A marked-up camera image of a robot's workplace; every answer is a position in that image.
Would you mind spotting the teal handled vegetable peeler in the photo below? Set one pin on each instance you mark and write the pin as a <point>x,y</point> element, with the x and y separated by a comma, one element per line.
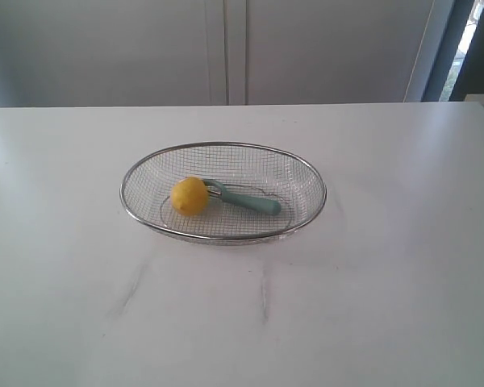
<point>261,205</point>

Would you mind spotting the yellow lemon with sticker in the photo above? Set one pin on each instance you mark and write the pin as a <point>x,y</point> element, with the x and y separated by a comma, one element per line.
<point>189,197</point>

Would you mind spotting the oval metal mesh basket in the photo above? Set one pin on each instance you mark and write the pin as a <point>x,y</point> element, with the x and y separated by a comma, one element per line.
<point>255,193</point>

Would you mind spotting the window strip at right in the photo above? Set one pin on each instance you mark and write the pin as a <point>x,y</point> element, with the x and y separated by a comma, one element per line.
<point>466,36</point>

